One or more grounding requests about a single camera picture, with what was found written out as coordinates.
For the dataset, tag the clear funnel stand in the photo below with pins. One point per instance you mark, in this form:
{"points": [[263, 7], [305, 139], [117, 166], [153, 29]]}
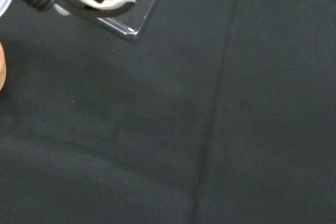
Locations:
{"points": [[141, 9]]}

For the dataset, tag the person's hand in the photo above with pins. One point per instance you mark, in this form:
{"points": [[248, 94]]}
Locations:
{"points": [[2, 69]]}

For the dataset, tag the black bench cloth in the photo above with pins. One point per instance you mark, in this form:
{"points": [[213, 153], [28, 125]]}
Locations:
{"points": [[183, 129]]}

